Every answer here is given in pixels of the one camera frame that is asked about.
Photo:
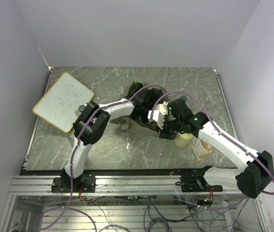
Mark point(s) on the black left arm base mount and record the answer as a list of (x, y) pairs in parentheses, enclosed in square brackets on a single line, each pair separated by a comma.
[(85, 183)]

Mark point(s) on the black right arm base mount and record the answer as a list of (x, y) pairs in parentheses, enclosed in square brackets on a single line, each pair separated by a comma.
[(192, 180)]

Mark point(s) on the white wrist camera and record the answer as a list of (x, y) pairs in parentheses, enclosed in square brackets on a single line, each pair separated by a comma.
[(159, 114), (138, 99)]

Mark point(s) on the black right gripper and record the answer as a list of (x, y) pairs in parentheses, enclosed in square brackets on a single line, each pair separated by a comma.
[(163, 132)]

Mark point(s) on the clear perfume bottle, black cap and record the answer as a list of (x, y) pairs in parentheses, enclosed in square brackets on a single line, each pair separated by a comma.
[(183, 98)]

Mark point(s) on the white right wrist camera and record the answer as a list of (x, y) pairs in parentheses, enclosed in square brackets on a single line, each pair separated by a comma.
[(159, 114)]

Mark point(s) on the yellow-framed small whiteboard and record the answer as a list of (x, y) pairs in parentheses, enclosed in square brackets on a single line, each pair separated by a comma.
[(59, 104)]

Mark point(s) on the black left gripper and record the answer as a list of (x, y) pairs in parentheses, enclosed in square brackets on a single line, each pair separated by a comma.
[(145, 120)]

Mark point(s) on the amber liquid bottle, white cap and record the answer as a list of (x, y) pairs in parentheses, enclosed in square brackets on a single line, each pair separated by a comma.
[(201, 149)]

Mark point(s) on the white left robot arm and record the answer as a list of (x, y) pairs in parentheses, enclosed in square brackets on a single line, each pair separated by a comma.
[(91, 124)]

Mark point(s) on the aluminium rail frame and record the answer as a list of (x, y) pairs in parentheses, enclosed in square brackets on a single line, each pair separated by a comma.
[(128, 201)]

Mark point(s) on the olive green canvas bag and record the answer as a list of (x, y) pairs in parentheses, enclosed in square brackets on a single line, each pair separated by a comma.
[(139, 124)]

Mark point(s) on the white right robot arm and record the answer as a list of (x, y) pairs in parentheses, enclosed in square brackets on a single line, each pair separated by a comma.
[(254, 170)]

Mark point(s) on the clear square bottle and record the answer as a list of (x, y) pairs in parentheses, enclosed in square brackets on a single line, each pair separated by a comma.
[(80, 110)]

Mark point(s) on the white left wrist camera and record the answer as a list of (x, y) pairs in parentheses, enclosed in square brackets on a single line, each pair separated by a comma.
[(138, 99)]

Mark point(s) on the yellow-green pump bottle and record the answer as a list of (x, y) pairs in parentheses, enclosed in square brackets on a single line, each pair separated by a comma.
[(183, 139)]

